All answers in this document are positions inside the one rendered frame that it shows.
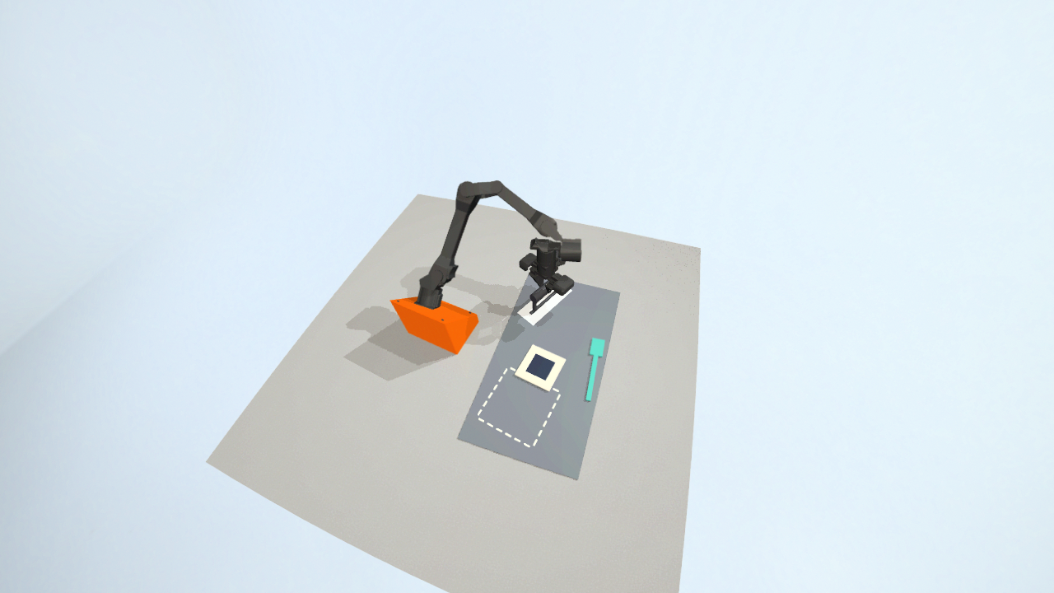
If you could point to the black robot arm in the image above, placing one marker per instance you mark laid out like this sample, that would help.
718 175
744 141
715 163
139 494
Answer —
467 197

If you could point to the cream square tile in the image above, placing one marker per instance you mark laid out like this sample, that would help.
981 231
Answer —
540 367

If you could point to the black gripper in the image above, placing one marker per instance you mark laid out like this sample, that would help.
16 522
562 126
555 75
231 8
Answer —
538 272

